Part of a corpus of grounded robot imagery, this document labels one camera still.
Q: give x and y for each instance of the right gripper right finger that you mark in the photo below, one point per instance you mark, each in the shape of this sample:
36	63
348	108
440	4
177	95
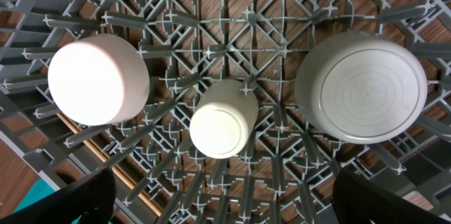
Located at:
357	200

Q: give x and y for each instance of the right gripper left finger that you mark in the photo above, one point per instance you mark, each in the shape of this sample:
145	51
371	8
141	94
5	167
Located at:
90	199

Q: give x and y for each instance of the wooden chopstick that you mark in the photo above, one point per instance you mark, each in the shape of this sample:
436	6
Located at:
119	171

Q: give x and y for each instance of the grey bowl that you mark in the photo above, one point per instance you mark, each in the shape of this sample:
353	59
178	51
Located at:
360	88

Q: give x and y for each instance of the pink shallow bowl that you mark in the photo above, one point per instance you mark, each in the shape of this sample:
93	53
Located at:
99	80

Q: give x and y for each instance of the white cup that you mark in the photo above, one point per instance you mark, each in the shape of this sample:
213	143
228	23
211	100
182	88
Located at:
223	119

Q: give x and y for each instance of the grey dishwasher rack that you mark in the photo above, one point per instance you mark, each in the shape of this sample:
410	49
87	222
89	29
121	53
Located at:
286	172

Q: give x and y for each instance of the teal plastic serving tray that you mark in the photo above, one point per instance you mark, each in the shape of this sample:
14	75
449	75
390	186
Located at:
38	191

